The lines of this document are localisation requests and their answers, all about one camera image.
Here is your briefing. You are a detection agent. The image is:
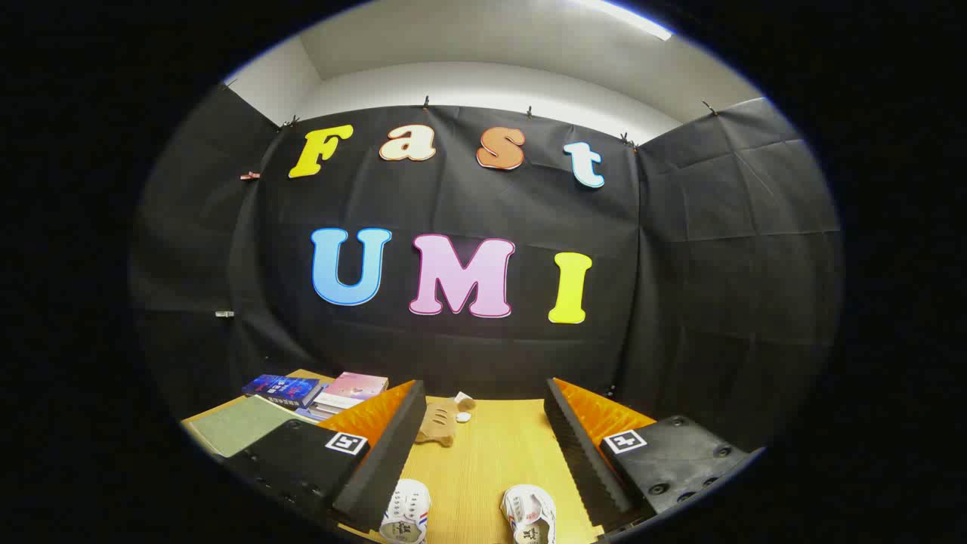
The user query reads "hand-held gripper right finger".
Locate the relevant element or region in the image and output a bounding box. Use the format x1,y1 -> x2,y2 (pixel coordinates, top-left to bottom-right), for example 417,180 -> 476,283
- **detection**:
542,376 -> 760,539

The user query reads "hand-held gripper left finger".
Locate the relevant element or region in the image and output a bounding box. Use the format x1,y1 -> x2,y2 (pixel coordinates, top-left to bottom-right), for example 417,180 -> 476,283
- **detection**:
225,379 -> 428,533

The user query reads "white canvas shoe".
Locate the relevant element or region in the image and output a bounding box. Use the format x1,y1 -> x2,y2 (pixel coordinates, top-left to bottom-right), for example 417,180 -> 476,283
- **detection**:
501,484 -> 558,544
378,478 -> 431,544

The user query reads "green fabric storage box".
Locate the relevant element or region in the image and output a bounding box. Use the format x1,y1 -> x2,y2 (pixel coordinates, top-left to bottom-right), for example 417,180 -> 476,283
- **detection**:
185,394 -> 318,459

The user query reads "brown plush toy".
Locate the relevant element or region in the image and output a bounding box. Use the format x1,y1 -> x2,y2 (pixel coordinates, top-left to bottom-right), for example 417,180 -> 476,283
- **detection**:
416,393 -> 477,448

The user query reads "white book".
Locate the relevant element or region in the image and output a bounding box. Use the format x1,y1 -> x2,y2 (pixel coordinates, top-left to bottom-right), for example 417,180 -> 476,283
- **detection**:
311,392 -> 371,413

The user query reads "black backdrop cloth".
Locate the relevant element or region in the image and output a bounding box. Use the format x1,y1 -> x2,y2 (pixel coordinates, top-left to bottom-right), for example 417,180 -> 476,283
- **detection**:
130,83 -> 843,454

